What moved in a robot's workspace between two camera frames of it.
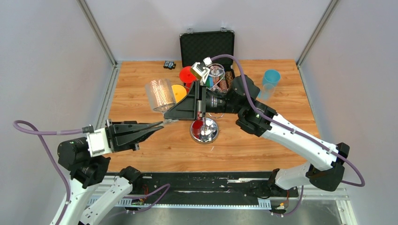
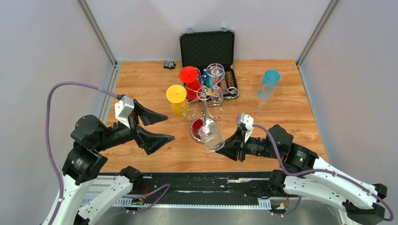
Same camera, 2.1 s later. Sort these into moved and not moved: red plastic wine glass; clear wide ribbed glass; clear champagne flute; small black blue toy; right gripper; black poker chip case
Moved: right gripper; clear wide ribbed glass
Not moved: red plastic wine glass; black poker chip case; clear champagne flute; small black blue toy
